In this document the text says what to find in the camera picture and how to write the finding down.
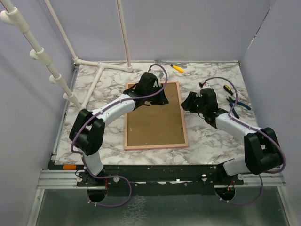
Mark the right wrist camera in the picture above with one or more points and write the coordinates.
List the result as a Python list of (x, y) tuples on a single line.
[(199, 94)]

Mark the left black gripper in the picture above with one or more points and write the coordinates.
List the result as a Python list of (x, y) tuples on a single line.
[(162, 99)]

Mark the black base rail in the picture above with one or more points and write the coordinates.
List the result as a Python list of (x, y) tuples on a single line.
[(158, 180)]

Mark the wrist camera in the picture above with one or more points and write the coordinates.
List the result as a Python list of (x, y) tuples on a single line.
[(199, 94), (158, 81)]

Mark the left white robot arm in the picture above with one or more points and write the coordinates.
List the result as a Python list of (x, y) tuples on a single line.
[(88, 130)]

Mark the black yellow screwdriver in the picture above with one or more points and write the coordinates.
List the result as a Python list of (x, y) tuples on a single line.
[(228, 90)]

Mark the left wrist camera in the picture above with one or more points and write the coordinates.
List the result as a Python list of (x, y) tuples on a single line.
[(158, 81)]

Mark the yellow handled screwdriver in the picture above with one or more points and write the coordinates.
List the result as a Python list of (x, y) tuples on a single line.
[(177, 68)]

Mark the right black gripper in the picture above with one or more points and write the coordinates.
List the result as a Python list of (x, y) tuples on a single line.
[(187, 104)]

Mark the silver wrench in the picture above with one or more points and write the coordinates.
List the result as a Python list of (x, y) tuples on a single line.
[(181, 65)]

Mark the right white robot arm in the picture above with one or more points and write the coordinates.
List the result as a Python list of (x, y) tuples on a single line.
[(261, 147)]

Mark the pink picture frame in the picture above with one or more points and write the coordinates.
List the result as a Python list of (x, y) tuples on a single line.
[(157, 126)]

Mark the blue handled pliers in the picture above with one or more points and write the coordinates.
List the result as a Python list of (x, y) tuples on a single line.
[(231, 102)]

